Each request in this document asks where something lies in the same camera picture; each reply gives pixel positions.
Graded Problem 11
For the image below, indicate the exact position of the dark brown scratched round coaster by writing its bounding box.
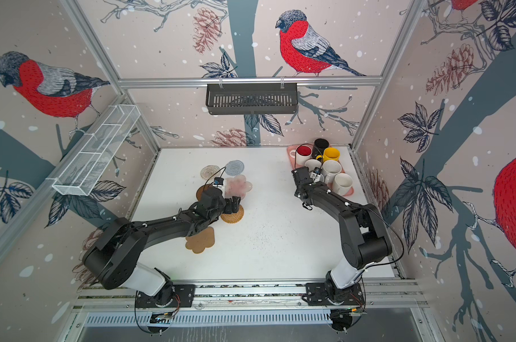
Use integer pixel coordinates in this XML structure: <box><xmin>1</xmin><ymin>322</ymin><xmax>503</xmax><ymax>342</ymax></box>
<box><xmin>196</xmin><ymin>184</ymin><xmax>211</xmax><ymax>201</ymax></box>

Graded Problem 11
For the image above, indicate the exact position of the rattan woven round coaster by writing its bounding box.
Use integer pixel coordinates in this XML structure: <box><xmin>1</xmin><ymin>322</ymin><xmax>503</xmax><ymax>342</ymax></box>
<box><xmin>220</xmin><ymin>205</ymin><xmax>245</xmax><ymax>224</ymax></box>

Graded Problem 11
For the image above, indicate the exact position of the pink flower resin coaster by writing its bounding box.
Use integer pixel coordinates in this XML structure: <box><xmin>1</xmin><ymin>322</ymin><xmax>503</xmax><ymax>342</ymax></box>
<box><xmin>224</xmin><ymin>175</ymin><xmax>252</xmax><ymax>200</ymax></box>

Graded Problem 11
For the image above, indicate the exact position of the beige woven round coaster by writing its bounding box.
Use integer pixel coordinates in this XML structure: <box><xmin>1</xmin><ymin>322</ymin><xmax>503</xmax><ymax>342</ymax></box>
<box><xmin>200</xmin><ymin>165</ymin><xmax>220</xmax><ymax>180</ymax></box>

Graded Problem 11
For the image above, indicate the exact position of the blue woven round coaster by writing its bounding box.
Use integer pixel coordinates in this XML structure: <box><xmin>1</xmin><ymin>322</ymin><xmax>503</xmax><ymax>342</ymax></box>
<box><xmin>225</xmin><ymin>160</ymin><xmax>245</xmax><ymax>176</ymax></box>

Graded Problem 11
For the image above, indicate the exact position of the light blue mug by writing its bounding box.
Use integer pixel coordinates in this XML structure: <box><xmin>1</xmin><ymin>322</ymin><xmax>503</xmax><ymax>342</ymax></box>
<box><xmin>310</xmin><ymin>171</ymin><xmax>324</xmax><ymax>183</ymax></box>

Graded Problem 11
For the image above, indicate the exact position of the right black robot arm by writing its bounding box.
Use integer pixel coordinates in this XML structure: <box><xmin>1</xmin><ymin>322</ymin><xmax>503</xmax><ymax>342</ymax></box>
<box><xmin>292</xmin><ymin>167</ymin><xmax>392</xmax><ymax>305</ymax></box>

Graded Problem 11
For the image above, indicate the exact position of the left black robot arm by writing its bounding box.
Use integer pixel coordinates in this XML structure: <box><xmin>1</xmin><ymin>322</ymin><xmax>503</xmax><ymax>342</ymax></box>
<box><xmin>83</xmin><ymin>187</ymin><xmax>241</xmax><ymax>297</ymax></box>

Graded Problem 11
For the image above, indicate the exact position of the small white cup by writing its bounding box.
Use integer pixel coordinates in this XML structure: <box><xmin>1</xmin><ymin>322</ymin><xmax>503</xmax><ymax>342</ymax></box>
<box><xmin>304</xmin><ymin>159</ymin><xmax>322</xmax><ymax>172</ymax></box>

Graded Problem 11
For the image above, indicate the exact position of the white mug red inside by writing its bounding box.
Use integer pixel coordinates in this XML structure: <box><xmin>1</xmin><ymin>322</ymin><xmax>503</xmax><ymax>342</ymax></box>
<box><xmin>293</xmin><ymin>145</ymin><xmax>313</xmax><ymax>167</ymax></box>

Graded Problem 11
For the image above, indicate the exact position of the yellow mug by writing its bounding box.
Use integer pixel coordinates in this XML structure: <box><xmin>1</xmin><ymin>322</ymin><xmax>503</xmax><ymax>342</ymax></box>
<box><xmin>316</xmin><ymin>148</ymin><xmax>341</xmax><ymax>163</ymax></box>

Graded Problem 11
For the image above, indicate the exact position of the black mug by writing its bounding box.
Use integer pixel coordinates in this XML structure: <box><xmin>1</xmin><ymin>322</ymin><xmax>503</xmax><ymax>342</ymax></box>
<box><xmin>312</xmin><ymin>138</ymin><xmax>330</xmax><ymax>158</ymax></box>

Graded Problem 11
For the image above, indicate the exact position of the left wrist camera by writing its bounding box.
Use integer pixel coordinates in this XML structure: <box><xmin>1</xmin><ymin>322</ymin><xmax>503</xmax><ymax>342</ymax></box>
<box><xmin>212</xmin><ymin>177</ymin><xmax>226</xmax><ymax>191</ymax></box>

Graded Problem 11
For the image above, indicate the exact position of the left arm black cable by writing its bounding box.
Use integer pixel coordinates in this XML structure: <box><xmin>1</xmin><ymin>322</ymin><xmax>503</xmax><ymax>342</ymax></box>
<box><xmin>202</xmin><ymin>166</ymin><xmax>227</xmax><ymax>191</ymax></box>

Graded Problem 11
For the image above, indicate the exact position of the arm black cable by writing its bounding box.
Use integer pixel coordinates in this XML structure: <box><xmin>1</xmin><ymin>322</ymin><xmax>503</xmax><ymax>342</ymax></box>
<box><xmin>202</xmin><ymin>166</ymin><xmax>227</xmax><ymax>191</ymax></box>
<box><xmin>364</xmin><ymin>209</ymin><xmax>406</xmax><ymax>270</ymax></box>

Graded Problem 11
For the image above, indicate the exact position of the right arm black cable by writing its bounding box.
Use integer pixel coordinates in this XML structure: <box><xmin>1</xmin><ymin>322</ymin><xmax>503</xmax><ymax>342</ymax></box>
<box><xmin>364</xmin><ymin>209</ymin><xmax>406</xmax><ymax>270</ymax></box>

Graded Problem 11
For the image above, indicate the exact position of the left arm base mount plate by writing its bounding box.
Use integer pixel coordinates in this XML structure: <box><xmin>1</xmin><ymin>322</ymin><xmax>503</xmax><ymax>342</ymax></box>
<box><xmin>135</xmin><ymin>283</ymin><xmax>196</xmax><ymax>309</ymax></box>

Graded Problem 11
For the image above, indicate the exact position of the black hanging wire basket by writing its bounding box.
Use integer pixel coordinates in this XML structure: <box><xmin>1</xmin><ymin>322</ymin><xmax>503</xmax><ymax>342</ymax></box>
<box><xmin>205</xmin><ymin>83</ymin><xmax>299</xmax><ymax>115</ymax></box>

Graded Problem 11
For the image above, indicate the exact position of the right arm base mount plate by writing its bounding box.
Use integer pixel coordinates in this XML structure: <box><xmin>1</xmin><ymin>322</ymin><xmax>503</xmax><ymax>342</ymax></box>
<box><xmin>302</xmin><ymin>282</ymin><xmax>365</xmax><ymax>306</ymax></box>

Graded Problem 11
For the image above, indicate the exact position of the white mesh wire shelf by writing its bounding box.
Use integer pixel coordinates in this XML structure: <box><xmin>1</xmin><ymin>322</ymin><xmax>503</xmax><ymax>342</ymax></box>
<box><xmin>52</xmin><ymin>104</ymin><xmax>141</xmax><ymax>196</ymax></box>

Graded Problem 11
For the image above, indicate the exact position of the aluminium front rail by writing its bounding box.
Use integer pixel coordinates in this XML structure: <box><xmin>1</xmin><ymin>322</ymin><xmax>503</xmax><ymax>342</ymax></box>
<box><xmin>72</xmin><ymin>278</ymin><xmax>430</xmax><ymax>311</ymax></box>

